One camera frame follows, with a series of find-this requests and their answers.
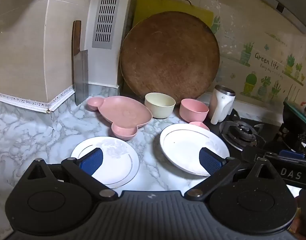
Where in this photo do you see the white patterned trim tape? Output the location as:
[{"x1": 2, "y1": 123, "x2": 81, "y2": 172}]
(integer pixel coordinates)
[{"x1": 0, "y1": 84, "x2": 75, "y2": 113}]

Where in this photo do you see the white thermos cup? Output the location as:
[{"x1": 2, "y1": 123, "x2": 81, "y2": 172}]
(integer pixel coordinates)
[{"x1": 209, "y1": 85, "x2": 236, "y2": 125}]

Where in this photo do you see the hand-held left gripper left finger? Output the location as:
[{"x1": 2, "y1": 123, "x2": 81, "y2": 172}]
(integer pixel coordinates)
[{"x1": 25, "y1": 148, "x2": 118, "y2": 202}]

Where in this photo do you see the round wooden cutting board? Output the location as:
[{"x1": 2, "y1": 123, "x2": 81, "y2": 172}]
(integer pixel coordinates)
[{"x1": 119, "y1": 11, "x2": 220, "y2": 105}]

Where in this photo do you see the white pipe casing column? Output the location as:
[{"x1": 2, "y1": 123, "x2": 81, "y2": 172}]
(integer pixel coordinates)
[{"x1": 87, "y1": 0, "x2": 138, "y2": 88}]

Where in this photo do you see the black gas stove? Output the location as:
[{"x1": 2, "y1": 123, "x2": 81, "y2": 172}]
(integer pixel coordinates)
[{"x1": 219, "y1": 109, "x2": 306, "y2": 188}]

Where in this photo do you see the pink bear-shaped plate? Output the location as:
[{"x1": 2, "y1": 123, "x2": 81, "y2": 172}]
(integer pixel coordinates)
[{"x1": 87, "y1": 95, "x2": 153, "y2": 141}]

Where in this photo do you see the black wok with glass lid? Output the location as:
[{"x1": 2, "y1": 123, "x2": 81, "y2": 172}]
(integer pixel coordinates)
[{"x1": 283, "y1": 97, "x2": 306, "y2": 136}]

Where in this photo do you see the range hood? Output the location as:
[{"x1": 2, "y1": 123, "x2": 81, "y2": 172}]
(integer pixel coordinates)
[{"x1": 233, "y1": 0, "x2": 306, "y2": 34}]

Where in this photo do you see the cleaver with wooden handle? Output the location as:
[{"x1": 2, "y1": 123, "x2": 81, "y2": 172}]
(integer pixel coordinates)
[{"x1": 72, "y1": 20, "x2": 89, "y2": 106}]

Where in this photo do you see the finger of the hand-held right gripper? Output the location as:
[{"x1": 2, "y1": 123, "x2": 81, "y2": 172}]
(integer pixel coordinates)
[
  {"x1": 265, "y1": 149, "x2": 306, "y2": 161},
  {"x1": 241, "y1": 145, "x2": 267, "y2": 163}
]

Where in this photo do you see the cream bowl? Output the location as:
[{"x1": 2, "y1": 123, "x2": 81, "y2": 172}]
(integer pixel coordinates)
[{"x1": 144, "y1": 92, "x2": 176, "y2": 119}]

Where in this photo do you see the grey vent grille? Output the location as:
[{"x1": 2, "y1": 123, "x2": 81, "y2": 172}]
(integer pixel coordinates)
[{"x1": 92, "y1": 0, "x2": 130, "y2": 49}]

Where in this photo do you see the pink bowl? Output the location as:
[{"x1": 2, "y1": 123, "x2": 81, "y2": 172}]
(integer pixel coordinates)
[{"x1": 179, "y1": 98, "x2": 209, "y2": 124}]

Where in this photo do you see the yellow plastic cutting board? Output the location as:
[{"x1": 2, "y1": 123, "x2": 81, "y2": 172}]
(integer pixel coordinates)
[{"x1": 132, "y1": 0, "x2": 214, "y2": 35}]

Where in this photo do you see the white plate with floral print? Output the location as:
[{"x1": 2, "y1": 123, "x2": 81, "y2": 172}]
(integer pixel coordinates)
[{"x1": 71, "y1": 136, "x2": 140, "y2": 189}]

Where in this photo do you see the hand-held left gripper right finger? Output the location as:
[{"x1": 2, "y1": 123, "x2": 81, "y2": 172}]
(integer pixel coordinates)
[{"x1": 184, "y1": 147, "x2": 281, "y2": 202}]

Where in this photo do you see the small pink heart-shaped dish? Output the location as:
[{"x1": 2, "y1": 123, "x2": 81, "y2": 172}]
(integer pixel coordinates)
[{"x1": 188, "y1": 121, "x2": 210, "y2": 132}]

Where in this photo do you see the plant-print wall sticker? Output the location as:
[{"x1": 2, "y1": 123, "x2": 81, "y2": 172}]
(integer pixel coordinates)
[{"x1": 210, "y1": 15, "x2": 306, "y2": 105}]

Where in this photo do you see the plain white plate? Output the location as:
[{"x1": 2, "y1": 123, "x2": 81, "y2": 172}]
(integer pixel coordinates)
[{"x1": 159, "y1": 123, "x2": 230, "y2": 176}]

